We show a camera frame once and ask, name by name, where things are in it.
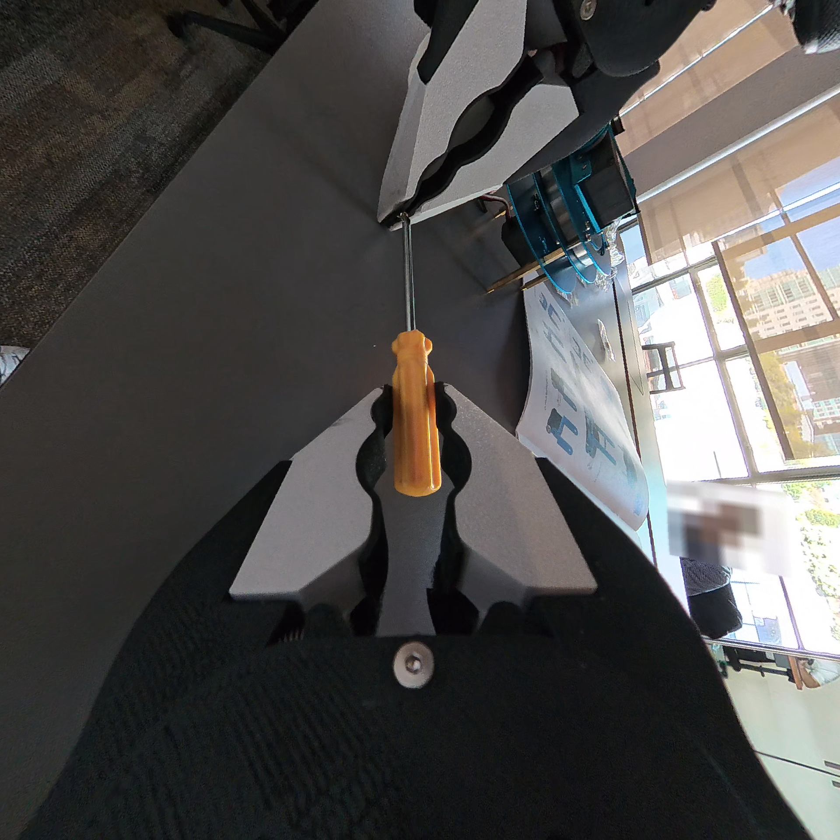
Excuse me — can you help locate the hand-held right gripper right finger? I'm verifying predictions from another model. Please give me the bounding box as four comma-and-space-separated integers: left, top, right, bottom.
428, 382, 599, 635

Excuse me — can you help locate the beige roller blind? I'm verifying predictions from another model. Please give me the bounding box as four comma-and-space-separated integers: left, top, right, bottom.
617, 0, 840, 263

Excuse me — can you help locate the blue toy robot arm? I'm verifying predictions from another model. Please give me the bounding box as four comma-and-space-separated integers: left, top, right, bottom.
484, 128, 643, 298

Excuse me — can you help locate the dark grey desk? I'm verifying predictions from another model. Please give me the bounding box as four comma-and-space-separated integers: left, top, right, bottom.
0, 0, 664, 840

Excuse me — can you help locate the printed instruction sheet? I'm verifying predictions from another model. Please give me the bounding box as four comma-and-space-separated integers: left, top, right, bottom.
515, 279, 651, 532

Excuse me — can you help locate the black mesh chair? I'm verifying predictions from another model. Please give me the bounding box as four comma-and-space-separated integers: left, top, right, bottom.
645, 341, 685, 395

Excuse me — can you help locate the crumpled clear plastic wrap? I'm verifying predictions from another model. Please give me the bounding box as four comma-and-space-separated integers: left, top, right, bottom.
571, 220, 627, 290

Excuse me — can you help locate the window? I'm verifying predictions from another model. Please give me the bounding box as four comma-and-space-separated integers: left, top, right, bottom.
630, 217, 840, 657

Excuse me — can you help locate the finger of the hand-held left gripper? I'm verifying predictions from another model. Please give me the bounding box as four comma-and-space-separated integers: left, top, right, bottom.
394, 66, 581, 231
376, 0, 531, 227

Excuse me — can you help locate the orange handled screwdriver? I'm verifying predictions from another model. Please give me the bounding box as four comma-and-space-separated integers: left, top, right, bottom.
391, 215, 443, 497

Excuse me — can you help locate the black office chair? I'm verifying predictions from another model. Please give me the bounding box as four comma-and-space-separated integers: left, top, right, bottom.
164, 0, 290, 53

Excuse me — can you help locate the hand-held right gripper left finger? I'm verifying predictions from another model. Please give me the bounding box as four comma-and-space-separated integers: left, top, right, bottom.
230, 386, 395, 636

